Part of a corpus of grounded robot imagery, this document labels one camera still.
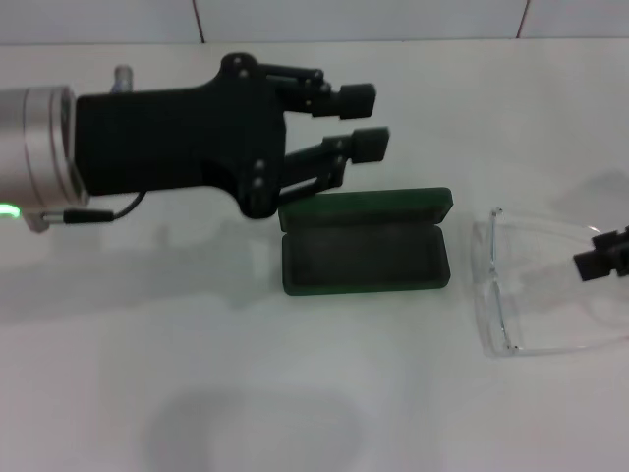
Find clear white glasses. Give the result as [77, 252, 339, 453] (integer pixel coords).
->
[470, 206, 629, 360]

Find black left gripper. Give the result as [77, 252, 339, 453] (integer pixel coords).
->
[76, 52, 291, 220]

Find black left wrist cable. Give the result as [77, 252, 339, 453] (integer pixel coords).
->
[41, 190, 148, 225]

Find green glasses case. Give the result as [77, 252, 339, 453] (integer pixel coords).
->
[277, 185, 453, 299]

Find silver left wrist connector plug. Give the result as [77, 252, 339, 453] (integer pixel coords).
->
[111, 66, 137, 94]

